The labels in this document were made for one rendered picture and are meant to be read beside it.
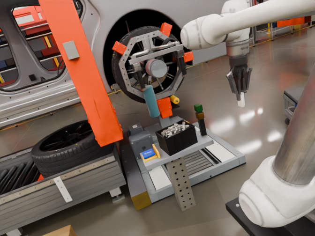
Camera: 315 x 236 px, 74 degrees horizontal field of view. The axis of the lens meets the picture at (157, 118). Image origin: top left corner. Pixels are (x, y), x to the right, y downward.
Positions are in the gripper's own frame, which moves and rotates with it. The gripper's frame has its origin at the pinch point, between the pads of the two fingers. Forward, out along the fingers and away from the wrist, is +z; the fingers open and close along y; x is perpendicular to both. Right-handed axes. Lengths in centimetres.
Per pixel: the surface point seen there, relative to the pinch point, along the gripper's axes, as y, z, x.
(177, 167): -28, 41, 26
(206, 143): -9.2, 29.5, 20.8
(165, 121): -1, 46, 106
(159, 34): 5, -34, 92
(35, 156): -113, 29, 93
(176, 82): 11, 7, 90
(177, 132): -22.5, 19.0, 27.7
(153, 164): -42, 30, 24
